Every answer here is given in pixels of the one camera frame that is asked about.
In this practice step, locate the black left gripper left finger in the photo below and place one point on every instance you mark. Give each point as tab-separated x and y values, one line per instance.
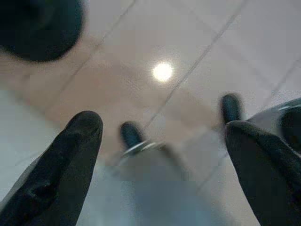
58	169

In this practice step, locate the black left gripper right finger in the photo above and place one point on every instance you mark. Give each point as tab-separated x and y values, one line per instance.
265	174

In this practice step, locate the robot right leg grey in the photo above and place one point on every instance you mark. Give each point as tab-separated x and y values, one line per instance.
285	117

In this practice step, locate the robot right foot black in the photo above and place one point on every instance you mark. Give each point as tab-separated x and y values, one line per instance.
231	107

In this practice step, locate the robot foot black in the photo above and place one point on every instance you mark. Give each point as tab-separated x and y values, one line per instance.
131	136
231	107

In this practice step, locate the robot left foot black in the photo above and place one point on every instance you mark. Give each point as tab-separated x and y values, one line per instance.
131	136

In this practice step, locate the black round object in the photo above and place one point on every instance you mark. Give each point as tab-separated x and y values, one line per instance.
37	26

